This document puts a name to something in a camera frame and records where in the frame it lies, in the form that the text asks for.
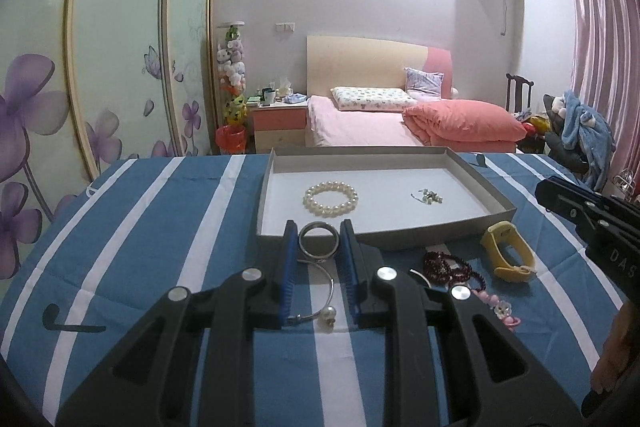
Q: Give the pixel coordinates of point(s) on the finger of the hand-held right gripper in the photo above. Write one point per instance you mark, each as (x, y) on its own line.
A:
(565, 199)

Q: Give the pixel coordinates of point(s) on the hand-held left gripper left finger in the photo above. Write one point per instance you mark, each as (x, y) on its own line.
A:
(289, 272)

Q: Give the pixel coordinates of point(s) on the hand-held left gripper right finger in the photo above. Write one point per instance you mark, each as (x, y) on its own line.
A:
(348, 272)

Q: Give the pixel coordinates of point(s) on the wide silver bangle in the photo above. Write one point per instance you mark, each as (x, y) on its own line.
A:
(320, 256)

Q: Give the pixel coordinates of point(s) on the thin pearl-tipped bangle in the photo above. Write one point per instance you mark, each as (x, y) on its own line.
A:
(328, 316)

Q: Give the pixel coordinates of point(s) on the grey cardboard tray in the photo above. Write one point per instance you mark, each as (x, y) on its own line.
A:
(385, 209)

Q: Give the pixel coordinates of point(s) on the yellow watch band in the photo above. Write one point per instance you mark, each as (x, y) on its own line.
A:
(492, 248)

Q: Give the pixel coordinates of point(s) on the person's right hand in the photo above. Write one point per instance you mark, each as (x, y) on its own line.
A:
(612, 357)

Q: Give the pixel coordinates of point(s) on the black chair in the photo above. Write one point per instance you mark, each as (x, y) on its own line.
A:
(555, 139)

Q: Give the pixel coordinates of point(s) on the blue plush garment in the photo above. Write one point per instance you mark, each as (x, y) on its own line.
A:
(585, 127)

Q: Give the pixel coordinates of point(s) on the colourful toy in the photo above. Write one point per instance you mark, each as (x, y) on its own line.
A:
(537, 124)

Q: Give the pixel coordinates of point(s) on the dark wooden chair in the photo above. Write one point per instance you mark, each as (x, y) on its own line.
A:
(520, 82)

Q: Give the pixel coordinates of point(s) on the salmon pink duvet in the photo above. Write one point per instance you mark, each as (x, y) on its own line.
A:
(460, 122)

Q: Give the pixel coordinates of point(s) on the red waste bin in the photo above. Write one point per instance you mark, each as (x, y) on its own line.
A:
(231, 139)

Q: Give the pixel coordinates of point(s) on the blue white striped tablecloth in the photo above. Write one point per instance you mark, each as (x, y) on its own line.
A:
(150, 232)

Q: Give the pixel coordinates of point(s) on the pink bed with headboard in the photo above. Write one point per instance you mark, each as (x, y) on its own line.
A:
(350, 127)

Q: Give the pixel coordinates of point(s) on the pink curtain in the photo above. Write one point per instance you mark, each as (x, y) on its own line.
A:
(605, 57)

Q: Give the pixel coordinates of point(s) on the pink beige nightstand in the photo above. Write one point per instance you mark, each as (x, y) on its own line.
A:
(280, 122)

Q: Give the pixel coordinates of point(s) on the blue folded cloth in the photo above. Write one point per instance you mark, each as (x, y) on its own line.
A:
(296, 99)

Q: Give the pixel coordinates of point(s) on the white printed pillow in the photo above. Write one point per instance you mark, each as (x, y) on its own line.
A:
(370, 99)

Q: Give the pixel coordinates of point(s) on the tissue box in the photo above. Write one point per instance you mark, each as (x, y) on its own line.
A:
(284, 89)

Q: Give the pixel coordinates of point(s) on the purple pillow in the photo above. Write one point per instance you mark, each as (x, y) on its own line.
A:
(425, 82)

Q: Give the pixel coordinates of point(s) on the clear tube of plush toys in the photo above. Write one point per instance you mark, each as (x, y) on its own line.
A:
(232, 67)

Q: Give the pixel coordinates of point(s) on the floral sliding door wardrobe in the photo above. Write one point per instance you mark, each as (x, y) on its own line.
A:
(120, 32)

